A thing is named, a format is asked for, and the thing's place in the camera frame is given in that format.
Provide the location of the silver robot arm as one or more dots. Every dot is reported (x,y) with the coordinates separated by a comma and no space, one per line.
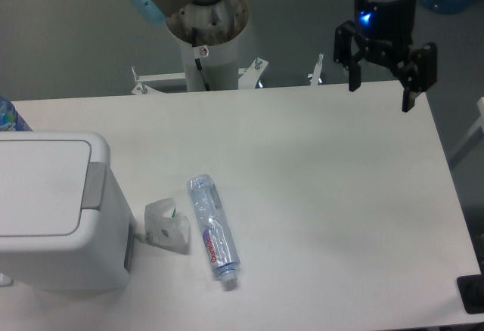
(381,34)

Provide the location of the blue labelled bottle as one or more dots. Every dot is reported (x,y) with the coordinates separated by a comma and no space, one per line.
(11,120)

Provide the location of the clear plastic water bottle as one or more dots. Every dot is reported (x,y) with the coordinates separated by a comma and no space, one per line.
(215,231)

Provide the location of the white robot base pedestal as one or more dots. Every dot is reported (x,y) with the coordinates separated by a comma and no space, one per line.
(208,36)

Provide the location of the white trash can lid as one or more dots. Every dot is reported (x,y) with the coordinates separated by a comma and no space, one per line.
(42,185)

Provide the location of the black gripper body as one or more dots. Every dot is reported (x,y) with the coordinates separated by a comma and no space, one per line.
(383,30)

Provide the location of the white trash can body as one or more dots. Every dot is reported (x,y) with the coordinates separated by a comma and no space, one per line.
(97,254)

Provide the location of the white table frame bracket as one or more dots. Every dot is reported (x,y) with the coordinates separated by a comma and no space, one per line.
(247,78)

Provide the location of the black device at edge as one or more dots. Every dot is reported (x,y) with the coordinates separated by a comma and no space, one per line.
(471,290)

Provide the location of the white frame at right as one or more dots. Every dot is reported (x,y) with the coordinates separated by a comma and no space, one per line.
(469,140)

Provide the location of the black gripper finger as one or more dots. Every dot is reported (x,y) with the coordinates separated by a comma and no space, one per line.
(344,56)
(418,74)

